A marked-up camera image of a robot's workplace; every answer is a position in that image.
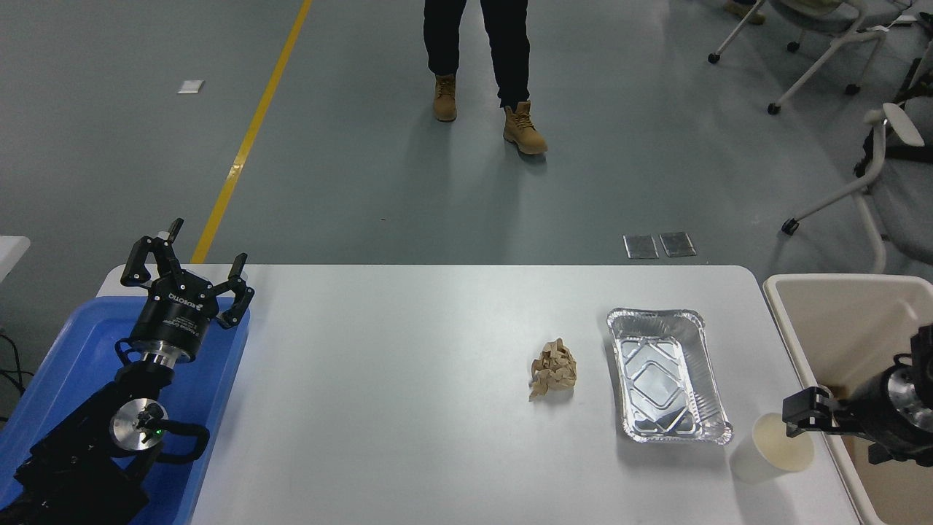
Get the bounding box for person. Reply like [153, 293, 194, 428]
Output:
[423, 0, 549, 155]
[724, 0, 766, 25]

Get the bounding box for large pale bin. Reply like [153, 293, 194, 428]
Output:
[763, 273, 933, 525]

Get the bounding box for silver foil tray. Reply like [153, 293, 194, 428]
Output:
[606, 307, 734, 445]

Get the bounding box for white wheeled office chair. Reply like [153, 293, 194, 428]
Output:
[781, 102, 933, 274]
[707, 0, 919, 115]

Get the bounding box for small white side table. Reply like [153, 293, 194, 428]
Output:
[0, 236, 32, 285]

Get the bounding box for white paper cup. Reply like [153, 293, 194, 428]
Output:
[729, 412, 815, 484]

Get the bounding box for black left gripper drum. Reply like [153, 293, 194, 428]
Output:
[131, 271, 220, 362]

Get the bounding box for crumpled tan paper ball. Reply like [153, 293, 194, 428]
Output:
[528, 338, 578, 402]

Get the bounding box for black cable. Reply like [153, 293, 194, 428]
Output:
[0, 332, 36, 424]

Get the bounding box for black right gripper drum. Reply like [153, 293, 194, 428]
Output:
[838, 368, 912, 460]

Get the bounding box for blue plastic tray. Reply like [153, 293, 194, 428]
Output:
[0, 295, 251, 525]

